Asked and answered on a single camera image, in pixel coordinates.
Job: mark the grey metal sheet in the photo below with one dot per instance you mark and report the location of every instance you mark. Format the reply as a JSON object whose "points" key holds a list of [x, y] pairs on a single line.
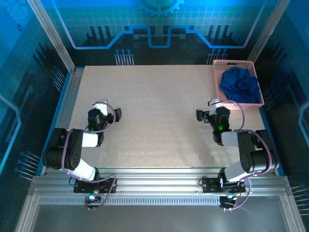
{"points": [[157, 217]]}

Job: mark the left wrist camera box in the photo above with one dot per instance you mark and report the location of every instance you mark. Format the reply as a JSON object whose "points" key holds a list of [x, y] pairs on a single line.
{"points": [[104, 110]]}

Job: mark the slotted metal strip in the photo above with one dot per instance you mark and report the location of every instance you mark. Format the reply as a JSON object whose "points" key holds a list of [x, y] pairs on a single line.
{"points": [[157, 200]]}

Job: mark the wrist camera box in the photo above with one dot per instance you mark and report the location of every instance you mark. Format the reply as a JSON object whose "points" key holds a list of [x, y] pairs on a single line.
{"points": [[104, 110], [214, 102]]}

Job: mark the aluminium mounting rail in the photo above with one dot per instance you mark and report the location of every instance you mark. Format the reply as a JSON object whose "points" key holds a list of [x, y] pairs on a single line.
{"points": [[157, 181]]}

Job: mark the small lit circuit board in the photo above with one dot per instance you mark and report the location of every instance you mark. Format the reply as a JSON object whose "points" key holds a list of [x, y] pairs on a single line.
{"points": [[93, 198], [228, 199]]}

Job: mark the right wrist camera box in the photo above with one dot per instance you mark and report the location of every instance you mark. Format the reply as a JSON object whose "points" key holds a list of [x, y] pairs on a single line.
{"points": [[214, 102]]}

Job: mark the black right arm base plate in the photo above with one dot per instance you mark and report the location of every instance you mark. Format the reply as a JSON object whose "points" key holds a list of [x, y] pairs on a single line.
{"points": [[210, 186]]}

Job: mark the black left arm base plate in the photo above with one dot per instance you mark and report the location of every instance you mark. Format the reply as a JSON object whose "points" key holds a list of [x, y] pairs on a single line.
{"points": [[84, 187]]}

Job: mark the grey side rail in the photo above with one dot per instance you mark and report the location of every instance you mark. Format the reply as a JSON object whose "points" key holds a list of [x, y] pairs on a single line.
{"points": [[68, 96]]}

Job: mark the aluminium frame post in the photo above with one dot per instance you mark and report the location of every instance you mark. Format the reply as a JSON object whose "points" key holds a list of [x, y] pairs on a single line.
{"points": [[53, 36], [269, 29]]}

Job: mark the pink perforated plastic basket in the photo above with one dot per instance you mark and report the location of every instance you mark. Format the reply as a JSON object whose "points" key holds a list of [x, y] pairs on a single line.
{"points": [[231, 63]]}

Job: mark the blue t-shirt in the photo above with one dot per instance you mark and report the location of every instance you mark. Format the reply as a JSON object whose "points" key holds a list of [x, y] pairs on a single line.
{"points": [[241, 84]]}

